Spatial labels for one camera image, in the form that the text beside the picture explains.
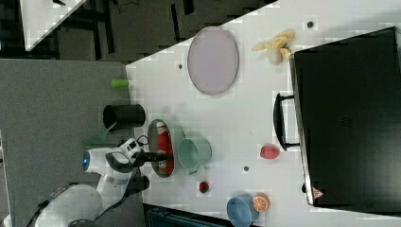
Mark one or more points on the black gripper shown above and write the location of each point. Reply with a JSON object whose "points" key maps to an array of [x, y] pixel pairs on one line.
{"points": [[141, 157]]}

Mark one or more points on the red plush ketchup bottle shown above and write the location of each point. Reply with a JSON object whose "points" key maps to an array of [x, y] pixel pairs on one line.
{"points": [[164, 146]]}

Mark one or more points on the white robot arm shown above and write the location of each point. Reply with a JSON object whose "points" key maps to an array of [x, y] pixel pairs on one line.
{"points": [[83, 202]]}

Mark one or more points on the green mug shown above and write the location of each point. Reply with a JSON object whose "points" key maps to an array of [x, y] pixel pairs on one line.
{"points": [[194, 152]]}

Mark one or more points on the small red toy fruit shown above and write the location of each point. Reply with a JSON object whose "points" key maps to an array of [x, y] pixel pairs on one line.
{"points": [[203, 187]]}

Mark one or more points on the black cylindrical pot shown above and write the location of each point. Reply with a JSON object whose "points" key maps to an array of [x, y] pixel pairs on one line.
{"points": [[120, 117]]}

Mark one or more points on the green plastic spatula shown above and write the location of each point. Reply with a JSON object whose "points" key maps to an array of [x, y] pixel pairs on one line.
{"points": [[98, 139]]}

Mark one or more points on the green toy vegetable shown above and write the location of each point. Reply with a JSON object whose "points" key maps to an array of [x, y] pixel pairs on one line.
{"points": [[121, 83]]}

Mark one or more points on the blue bowl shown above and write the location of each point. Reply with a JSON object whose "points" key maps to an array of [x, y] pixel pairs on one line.
{"points": [[241, 212]]}

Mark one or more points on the red toy strawberry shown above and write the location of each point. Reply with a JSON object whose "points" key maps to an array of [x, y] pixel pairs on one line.
{"points": [[269, 152]]}

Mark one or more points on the orange slice toy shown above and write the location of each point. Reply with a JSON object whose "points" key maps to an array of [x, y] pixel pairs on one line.
{"points": [[261, 202]]}

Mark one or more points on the grey round plate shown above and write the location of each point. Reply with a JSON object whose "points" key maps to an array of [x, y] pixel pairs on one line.
{"points": [[212, 61]]}

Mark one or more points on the peeled toy banana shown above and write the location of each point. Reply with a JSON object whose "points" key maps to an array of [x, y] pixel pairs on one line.
{"points": [[277, 49]]}

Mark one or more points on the silver toaster oven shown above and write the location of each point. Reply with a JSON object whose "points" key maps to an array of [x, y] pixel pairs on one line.
{"points": [[348, 110]]}

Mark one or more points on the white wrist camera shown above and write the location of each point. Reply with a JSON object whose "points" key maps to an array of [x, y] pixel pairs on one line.
{"points": [[130, 147]]}

